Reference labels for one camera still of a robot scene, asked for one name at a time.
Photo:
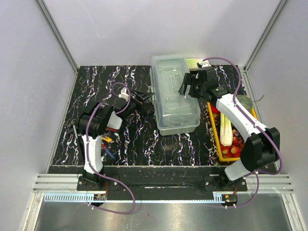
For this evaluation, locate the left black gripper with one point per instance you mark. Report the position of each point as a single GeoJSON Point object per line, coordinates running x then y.
{"type": "Point", "coordinates": [141, 105]}

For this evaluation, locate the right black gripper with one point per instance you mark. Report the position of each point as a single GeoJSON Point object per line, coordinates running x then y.
{"type": "Point", "coordinates": [189, 80]}

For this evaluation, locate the clear grey plastic toolbox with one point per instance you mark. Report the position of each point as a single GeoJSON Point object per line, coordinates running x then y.
{"type": "Point", "coordinates": [174, 113]}

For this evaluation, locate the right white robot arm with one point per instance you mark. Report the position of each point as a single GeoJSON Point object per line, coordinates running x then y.
{"type": "Point", "coordinates": [261, 144]}

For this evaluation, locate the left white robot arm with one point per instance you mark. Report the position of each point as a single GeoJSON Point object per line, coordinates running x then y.
{"type": "Point", "coordinates": [96, 120]}

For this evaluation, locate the napa cabbage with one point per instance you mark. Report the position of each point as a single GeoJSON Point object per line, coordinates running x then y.
{"type": "Point", "coordinates": [192, 64]}

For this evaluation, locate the red tomato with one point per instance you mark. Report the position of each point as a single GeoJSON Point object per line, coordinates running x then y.
{"type": "Point", "coordinates": [215, 110]}

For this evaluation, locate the black marble pattern mat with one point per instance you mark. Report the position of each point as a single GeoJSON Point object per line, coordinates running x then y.
{"type": "Point", "coordinates": [140, 143]}

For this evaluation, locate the dark purple grape bunch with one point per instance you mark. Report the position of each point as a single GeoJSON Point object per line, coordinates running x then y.
{"type": "Point", "coordinates": [217, 123]}

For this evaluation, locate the yellow utility knife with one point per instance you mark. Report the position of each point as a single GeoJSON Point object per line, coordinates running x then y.
{"type": "Point", "coordinates": [107, 139]}

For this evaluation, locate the green celery stalk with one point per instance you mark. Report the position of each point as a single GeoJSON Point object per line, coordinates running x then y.
{"type": "Point", "coordinates": [226, 135]}

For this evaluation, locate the red blue screwdriver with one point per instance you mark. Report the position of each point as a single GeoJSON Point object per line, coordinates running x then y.
{"type": "Point", "coordinates": [110, 153]}

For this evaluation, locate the red lychee fruits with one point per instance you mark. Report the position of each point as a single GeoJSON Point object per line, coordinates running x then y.
{"type": "Point", "coordinates": [233, 151]}

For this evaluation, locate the yellow plastic basket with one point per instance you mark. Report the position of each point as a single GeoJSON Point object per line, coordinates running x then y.
{"type": "Point", "coordinates": [217, 138]}

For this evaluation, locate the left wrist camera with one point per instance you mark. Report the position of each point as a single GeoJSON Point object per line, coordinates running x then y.
{"type": "Point", "coordinates": [124, 94]}

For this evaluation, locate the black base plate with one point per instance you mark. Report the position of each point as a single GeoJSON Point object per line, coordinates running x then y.
{"type": "Point", "coordinates": [202, 179]}

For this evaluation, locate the aluminium frame rail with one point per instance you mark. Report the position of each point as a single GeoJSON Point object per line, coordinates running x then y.
{"type": "Point", "coordinates": [157, 189]}

